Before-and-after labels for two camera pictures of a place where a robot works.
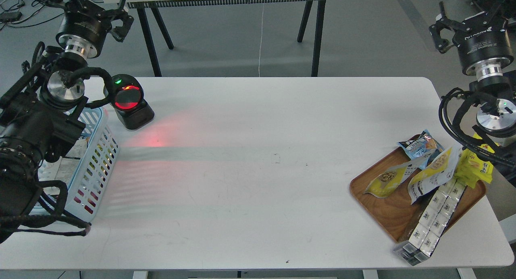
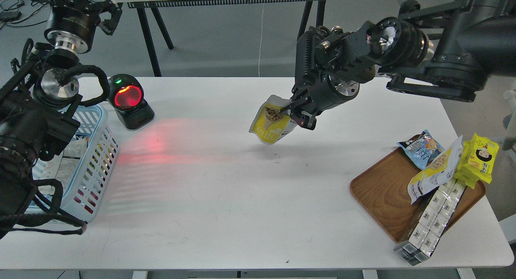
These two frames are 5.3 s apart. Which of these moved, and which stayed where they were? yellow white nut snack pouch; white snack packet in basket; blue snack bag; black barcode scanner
Moved: yellow white nut snack pouch
Stayed: white snack packet in basket; blue snack bag; black barcode scanner
